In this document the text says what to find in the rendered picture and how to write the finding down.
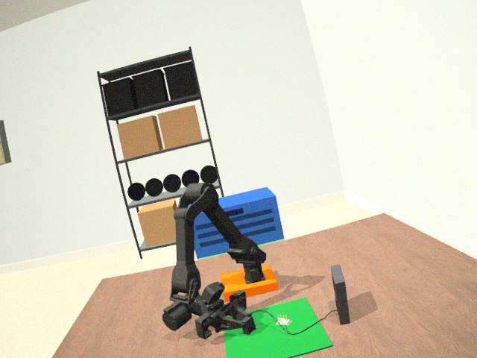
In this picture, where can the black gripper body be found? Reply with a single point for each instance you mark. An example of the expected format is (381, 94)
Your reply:
(206, 317)

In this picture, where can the black cable with plug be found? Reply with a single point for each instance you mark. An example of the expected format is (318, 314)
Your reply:
(249, 324)

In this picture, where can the green circuit board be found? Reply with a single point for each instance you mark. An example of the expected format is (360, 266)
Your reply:
(269, 340)

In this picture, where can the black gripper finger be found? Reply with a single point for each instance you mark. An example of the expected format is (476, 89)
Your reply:
(222, 322)
(238, 313)

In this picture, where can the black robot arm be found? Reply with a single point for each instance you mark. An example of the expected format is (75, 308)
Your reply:
(204, 198)

